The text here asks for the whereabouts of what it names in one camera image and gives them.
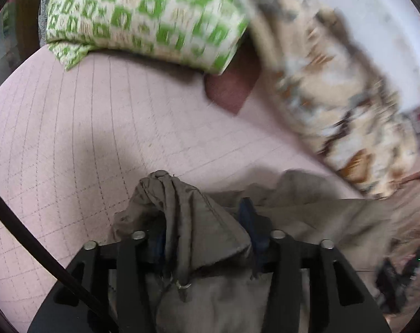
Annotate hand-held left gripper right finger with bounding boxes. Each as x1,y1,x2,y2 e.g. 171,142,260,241
238,198,392,333

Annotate green patterned pillow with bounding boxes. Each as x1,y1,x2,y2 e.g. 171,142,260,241
44,0,251,76

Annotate maroon cloth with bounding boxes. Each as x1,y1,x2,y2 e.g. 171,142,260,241
205,47,263,116

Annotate black cable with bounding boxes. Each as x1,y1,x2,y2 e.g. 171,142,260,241
0,183,119,333

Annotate leaf print blanket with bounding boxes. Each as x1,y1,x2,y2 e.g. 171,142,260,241
231,0,420,200

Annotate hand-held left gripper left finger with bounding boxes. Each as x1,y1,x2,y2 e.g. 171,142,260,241
27,229,167,333

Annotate olive quilted hooded jacket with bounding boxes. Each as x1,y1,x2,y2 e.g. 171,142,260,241
108,169,398,333

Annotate pink quilted sofa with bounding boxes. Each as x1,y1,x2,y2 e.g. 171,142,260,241
0,45,420,333

